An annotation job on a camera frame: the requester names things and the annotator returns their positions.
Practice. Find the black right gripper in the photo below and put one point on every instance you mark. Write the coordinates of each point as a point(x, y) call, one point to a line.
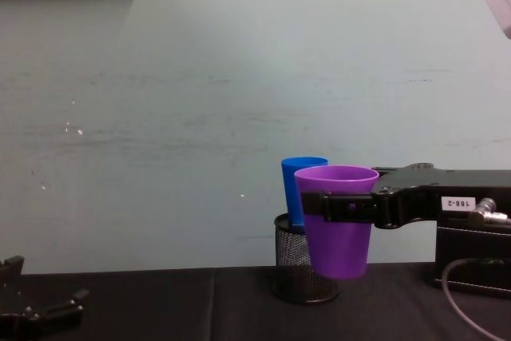
point(455, 183)

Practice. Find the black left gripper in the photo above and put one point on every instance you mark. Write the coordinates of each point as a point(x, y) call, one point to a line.
point(14, 329)

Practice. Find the purple plastic cup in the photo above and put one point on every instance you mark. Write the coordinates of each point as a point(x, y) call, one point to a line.
point(339, 245)

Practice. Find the black box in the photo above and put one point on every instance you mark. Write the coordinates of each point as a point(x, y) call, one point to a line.
point(475, 245)

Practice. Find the blue plastic cup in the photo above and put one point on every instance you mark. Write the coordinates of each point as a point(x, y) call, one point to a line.
point(293, 181)

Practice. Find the black mesh cup holder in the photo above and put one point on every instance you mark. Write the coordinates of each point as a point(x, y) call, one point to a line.
point(293, 277)

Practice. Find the black table cloth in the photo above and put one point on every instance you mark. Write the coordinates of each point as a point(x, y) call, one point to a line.
point(199, 305)

